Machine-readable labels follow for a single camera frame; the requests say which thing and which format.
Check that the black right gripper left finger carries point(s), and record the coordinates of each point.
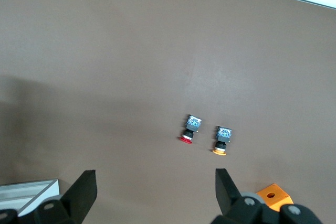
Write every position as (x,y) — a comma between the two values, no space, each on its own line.
(81,195)

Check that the red push button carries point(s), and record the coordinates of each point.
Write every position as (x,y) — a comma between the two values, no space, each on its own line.
(190,127)

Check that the yellow push button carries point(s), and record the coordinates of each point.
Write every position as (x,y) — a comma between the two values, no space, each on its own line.
(223,136)

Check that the brown table cover sheet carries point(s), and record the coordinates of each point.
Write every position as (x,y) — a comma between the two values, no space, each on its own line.
(105,51)

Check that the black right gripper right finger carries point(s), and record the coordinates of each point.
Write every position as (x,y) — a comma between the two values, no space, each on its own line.
(228,197)

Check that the white cabinet drawer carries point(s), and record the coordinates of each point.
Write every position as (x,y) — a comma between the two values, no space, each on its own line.
(15,195)

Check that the orange cube with hole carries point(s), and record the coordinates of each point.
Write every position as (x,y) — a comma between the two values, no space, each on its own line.
(282,197)

